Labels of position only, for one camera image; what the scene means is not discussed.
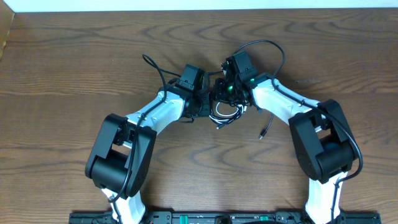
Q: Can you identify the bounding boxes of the white usb cable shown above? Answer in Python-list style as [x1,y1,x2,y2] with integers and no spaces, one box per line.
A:
[210,101,248,121]

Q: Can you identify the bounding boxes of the black usb cable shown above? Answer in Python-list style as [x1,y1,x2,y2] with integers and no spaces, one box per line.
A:
[208,102,275,140]

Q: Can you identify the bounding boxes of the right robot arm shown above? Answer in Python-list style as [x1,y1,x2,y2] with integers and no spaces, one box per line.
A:
[215,52,363,223]

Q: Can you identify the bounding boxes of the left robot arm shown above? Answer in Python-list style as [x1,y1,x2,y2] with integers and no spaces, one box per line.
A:
[85,64,210,223]

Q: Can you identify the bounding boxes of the cardboard box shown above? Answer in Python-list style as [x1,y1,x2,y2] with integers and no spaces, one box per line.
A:
[0,0,15,58]

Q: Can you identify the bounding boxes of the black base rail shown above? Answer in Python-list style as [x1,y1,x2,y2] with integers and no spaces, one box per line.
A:
[68,211,382,224]

